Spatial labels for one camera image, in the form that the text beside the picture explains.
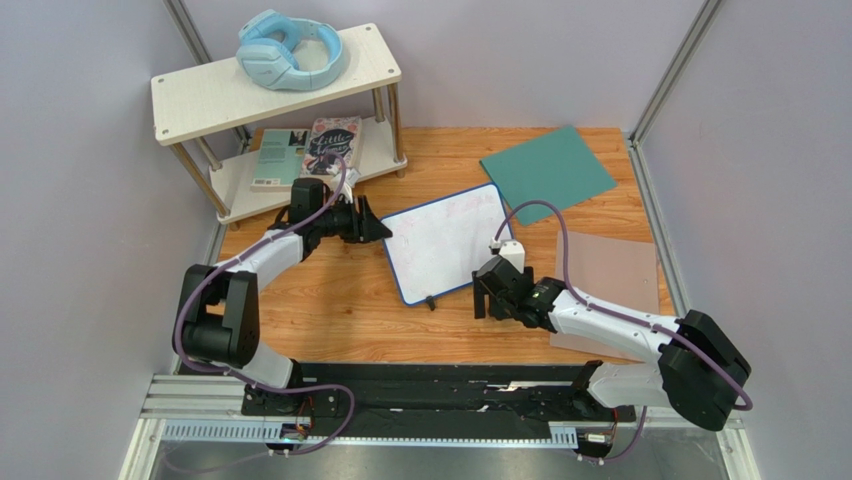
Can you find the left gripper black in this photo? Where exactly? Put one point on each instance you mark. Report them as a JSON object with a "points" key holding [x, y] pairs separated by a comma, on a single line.
{"points": [[363, 226]]}

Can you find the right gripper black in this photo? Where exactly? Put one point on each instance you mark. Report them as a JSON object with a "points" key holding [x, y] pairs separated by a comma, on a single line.
{"points": [[489, 297]]}

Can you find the blue framed whiteboard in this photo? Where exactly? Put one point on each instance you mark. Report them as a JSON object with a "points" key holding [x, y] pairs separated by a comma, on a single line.
{"points": [[436, 245]]}

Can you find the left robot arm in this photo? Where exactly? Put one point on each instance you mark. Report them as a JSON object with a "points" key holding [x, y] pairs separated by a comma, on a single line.
{"points": [[217, 327]]}

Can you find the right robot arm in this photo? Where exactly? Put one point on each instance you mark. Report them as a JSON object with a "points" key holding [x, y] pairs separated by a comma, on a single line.
{"points": [[688, 364]]}

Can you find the Little Women book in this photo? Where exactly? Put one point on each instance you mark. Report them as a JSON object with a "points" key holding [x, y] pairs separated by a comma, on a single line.
{"points": [[329, 138]]}

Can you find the teal paperback book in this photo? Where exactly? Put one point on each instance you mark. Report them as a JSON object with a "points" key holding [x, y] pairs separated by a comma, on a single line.
{"points": [[280, 156]]}

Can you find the pinkish beige mat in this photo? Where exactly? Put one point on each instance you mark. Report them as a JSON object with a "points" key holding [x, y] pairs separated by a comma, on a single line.
{"points": [[620, 271]]}

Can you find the teal green mat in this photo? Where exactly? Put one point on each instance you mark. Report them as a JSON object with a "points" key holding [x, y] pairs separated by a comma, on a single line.
{"points": [[557, 167]]}

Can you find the light blue headphones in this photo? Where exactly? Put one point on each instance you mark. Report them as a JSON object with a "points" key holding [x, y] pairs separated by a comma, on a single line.
{"points": [[267, 44]]}

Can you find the white two-tier shelf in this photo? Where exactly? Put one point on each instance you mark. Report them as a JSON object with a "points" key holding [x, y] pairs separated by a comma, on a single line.
{"points": [[192, 103]]}

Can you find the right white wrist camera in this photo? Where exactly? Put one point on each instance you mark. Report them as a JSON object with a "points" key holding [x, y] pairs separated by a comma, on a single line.
{"points": [[511, 250]]}

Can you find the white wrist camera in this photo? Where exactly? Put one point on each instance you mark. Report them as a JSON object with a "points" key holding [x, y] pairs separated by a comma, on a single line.
{"points": [[349, 177], [511, 250]]}

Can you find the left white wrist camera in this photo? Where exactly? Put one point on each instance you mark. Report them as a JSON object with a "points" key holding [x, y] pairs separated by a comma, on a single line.
{"points": [[349, 177]]}

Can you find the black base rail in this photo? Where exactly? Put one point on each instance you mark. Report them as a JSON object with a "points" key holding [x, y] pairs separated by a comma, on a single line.
{"points": [[470, 402]]}

